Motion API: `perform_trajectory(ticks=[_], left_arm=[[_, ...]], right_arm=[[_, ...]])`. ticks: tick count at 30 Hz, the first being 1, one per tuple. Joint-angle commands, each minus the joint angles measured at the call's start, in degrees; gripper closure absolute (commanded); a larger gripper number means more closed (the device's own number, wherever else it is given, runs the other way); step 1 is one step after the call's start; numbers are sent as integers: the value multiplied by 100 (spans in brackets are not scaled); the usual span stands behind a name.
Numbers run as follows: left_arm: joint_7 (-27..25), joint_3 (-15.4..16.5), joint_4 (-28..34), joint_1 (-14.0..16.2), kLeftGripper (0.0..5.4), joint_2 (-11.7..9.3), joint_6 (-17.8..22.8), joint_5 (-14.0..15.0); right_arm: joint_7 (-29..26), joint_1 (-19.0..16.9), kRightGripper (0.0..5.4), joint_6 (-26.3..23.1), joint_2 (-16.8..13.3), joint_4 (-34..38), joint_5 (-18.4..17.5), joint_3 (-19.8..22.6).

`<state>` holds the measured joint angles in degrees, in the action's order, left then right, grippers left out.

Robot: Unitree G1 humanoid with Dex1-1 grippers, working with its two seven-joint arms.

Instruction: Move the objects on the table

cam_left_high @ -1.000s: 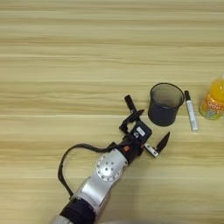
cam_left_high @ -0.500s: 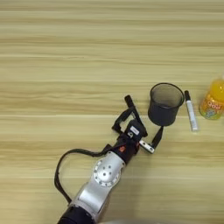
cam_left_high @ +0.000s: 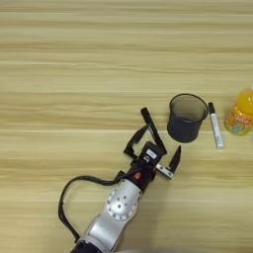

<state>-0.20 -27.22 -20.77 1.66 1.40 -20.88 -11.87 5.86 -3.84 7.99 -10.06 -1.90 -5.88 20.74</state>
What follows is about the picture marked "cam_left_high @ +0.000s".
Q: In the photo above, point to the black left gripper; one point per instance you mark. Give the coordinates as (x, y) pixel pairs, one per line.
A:
(145, 171)

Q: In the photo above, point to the black mesh pen cup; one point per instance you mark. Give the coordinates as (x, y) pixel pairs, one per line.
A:
(186, 122)

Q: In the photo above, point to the left gripper labelled black box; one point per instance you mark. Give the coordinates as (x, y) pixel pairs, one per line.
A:
(151, 153)

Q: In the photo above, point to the white marker black cap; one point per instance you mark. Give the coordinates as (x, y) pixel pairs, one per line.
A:
(215, 128)

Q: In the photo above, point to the orange juice bottle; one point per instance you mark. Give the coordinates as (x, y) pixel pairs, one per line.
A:
(242, 115)

